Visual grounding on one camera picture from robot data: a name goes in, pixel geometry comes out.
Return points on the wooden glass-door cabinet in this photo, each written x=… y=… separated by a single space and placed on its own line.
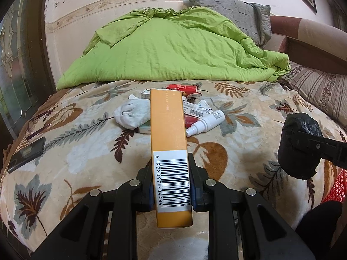
x=21 y=65

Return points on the person's dark trouser leg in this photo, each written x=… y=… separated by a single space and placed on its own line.
x=322 y=230

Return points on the brown padded headboard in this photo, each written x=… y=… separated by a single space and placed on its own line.
x=311 y=40

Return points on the black smartphone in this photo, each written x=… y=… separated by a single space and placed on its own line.
x=25 y=154

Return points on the striped brown pillow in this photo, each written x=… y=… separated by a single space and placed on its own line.
x=320 y=92

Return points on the leaf-print blanket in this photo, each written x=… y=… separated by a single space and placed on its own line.
x=81 y=140

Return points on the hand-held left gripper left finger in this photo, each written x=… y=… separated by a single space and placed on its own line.
x=148 y=196

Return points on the red plastic basket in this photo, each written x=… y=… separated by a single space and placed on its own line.
x=337 y=187

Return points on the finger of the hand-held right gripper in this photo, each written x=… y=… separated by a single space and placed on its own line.
x=329 y=151

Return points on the white red black box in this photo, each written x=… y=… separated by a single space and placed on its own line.
x=193 y=97

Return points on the orange cardboard box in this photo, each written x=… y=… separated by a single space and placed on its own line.
x=169 y=140

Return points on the white sock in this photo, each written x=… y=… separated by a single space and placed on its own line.
x=132 y=115

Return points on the black plastic bag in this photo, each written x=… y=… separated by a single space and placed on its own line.
x=294 y=157

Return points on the dark red box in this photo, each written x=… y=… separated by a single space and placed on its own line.
x=191 y=120

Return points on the small white green box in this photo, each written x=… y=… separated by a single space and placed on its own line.
x=145 y=94

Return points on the green quilt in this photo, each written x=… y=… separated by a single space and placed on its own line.
x=173 y=51

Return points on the grey quilted pillow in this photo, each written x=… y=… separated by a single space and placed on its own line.
x=244 y=13

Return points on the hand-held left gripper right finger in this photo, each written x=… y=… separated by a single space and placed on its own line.
x=193 y=192

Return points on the white toothpaste tube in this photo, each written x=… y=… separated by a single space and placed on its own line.
x=198 y=109

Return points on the pale green box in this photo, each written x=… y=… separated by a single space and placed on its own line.
x=145 y=128

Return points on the white crumpled tissue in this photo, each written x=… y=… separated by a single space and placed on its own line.
x=133 y=97

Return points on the white spray bottle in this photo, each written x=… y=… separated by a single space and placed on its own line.
x=210 y=120

